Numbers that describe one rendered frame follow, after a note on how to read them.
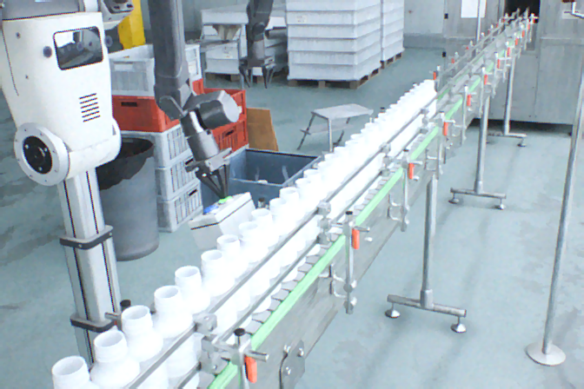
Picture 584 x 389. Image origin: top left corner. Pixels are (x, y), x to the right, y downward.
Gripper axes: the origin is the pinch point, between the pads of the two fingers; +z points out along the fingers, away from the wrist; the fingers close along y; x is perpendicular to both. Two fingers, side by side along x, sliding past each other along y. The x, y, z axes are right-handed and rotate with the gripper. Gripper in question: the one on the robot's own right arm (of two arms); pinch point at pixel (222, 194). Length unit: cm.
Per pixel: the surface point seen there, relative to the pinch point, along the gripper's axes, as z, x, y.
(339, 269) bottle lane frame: 26.0, -15.2, 10.4
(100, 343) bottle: 2, -17, -55
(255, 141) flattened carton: 30, 189, 308
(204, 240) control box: 6.1, 1.1, -10.0
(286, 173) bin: 16, 32, 81
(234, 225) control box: 5.6, -4.1, -5.6
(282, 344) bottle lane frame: 26.2, -15.1, -19.6
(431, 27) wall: 12, 199, 1024
